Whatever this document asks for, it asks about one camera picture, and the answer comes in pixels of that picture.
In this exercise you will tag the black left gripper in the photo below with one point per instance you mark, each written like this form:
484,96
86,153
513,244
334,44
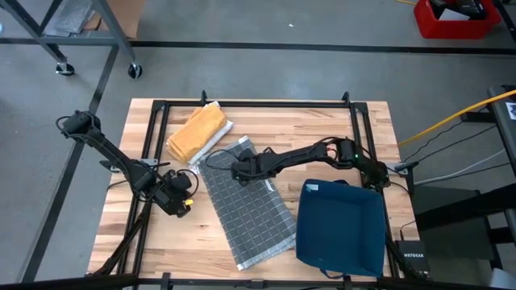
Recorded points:
173,193

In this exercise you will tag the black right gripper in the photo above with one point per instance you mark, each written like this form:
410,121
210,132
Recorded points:
254,167

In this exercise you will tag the white waffle towel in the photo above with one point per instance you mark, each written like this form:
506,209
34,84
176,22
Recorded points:
217,135

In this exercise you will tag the grey checked towel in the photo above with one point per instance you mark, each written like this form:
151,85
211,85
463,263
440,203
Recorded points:
250,217

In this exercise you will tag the yellow towel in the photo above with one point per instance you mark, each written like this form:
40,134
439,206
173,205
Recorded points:
197,133

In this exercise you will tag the blue white striped fabric basket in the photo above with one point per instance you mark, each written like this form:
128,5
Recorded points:
342,229

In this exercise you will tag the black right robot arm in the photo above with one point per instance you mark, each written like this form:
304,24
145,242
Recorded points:
322,155

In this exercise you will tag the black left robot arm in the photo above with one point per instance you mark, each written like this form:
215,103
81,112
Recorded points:
113,155

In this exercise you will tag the black cart wheel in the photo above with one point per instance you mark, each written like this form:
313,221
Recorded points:
135,71
65,69

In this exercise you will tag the black Netgear router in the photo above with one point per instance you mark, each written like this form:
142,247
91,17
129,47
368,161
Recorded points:
413,258

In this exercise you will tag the brown cardboard box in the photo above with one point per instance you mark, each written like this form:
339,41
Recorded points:
125,16

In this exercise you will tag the black equipment stand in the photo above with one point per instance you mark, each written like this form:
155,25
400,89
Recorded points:
455,221

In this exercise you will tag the silver foil bag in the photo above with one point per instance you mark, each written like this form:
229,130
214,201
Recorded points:
70,16

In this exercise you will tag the red plastic bin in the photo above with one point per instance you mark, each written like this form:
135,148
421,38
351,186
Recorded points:
455,28

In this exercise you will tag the black metal table frame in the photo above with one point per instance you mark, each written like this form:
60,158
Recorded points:
258,104

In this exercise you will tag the grey metal cart frame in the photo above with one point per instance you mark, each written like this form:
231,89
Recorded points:
109,24

